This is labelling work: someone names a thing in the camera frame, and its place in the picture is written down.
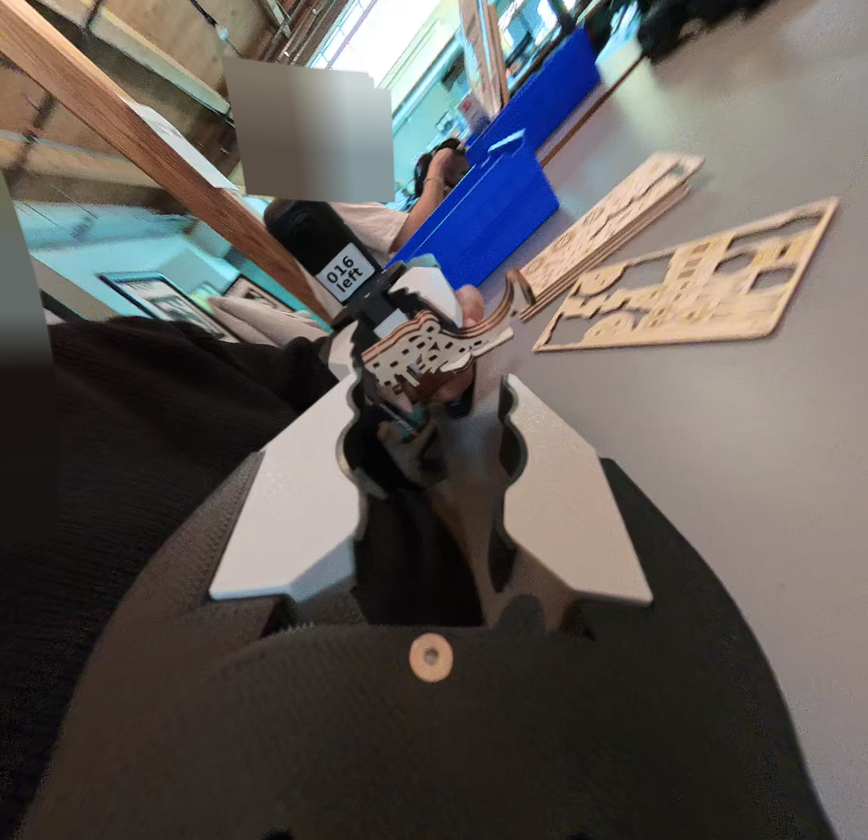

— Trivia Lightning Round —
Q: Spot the person's black sweater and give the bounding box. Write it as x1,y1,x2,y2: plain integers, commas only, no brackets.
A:
0,314,340,840

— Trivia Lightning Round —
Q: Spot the blue plastic bin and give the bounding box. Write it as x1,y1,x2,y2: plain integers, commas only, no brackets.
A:
388,147,561,291
467,25,602,171

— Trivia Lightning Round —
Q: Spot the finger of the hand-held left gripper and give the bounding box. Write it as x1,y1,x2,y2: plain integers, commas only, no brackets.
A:
388,252,463,334
325,332,363,388

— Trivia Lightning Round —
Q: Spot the person's left hand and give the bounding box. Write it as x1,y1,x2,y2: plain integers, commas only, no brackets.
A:
407,286,487,410

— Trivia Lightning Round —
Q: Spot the person's left forearm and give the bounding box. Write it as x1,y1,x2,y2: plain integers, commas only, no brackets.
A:
224,330,341,415

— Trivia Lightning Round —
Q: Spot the wooden beam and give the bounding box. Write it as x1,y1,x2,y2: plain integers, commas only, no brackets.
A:
0,0,335,323

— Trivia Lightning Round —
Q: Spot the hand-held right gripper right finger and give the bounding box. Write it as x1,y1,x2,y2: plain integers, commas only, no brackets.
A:
497,372,655,627

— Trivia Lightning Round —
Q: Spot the punched-out wooden puzzle sheet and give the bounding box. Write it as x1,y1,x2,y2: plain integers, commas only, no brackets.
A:
533,197,840,353

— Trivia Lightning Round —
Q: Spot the stack of wooden puzzle sheets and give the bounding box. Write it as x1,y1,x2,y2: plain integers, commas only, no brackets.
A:
518,151,707,307

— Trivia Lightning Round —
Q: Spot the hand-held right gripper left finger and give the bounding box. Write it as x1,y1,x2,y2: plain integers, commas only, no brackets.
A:
209,372,368,605

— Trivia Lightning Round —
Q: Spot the grey desk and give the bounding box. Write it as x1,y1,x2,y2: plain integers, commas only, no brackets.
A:
468,0,868,840

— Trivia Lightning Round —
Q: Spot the wooden puzzle model assembly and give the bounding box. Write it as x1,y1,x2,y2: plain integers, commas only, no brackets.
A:
361,269,538,405

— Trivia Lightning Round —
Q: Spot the framed picture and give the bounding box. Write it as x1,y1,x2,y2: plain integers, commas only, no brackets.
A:
99,271,236,343

